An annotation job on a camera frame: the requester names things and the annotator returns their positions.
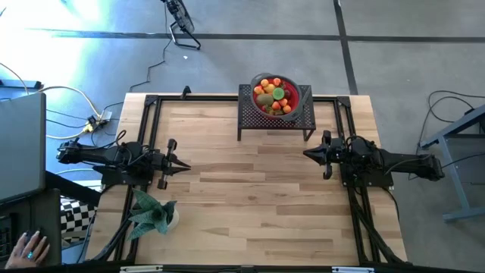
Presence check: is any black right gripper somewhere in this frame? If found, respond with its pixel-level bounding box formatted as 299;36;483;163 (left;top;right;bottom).
302;129;348;180

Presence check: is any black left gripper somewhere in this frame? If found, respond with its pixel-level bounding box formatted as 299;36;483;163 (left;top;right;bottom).
150;138;192;190

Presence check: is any black kitchen knife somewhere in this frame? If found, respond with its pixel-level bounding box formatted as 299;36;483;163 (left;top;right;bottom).
299;85;311;115

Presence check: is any red collapsible colander bowl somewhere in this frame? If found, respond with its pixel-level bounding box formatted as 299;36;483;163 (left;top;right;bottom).
249;72;305;122

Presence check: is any green-yellow mango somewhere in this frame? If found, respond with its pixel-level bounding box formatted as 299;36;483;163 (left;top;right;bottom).
256;93;275;107

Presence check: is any green plant in white pot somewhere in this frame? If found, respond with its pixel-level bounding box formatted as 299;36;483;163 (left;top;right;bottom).
127;187;180;240

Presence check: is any black perforated metal shelf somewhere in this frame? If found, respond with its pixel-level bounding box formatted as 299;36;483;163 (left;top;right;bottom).
237;83;317;142

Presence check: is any white power strip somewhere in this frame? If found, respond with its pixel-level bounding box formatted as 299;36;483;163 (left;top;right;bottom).
85;110;114;133

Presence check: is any white label strip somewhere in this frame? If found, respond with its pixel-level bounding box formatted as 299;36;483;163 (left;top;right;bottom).
120;265;164;273
332;266;375;273

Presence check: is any black white checkerboard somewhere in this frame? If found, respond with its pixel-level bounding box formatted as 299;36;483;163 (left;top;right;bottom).
60;196;99;243

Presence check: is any dark desk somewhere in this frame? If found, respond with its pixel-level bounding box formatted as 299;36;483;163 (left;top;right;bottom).
0;187;64;268

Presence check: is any black floor fan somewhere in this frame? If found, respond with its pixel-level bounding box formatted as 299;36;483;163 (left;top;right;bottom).
161;0;202;51

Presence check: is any grey monitor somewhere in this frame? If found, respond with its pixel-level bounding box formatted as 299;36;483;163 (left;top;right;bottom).
0;92;47;204

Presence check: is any person's hand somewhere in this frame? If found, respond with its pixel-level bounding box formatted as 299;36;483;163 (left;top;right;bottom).
4;230;51;269

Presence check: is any black keyboard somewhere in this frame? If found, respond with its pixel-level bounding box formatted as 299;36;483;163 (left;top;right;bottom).
0;215;17;262

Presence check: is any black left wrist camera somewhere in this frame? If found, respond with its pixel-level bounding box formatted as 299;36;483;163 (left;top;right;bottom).
149;150;167;168

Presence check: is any black aluminium table frame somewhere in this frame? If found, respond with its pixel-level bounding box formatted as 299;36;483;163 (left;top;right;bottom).
85;93;408;266

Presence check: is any black fan cable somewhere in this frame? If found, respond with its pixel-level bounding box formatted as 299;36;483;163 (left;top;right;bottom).
128;36;172;93

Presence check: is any black floor cable loop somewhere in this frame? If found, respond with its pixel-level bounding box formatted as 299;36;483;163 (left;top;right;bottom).
422;89;485;152

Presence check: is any yellow floor cable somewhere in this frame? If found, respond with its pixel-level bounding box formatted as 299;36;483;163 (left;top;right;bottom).
36;85;102;140

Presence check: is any blue-grey table frame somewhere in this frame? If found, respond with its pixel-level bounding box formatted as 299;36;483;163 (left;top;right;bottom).
418;104;485;223

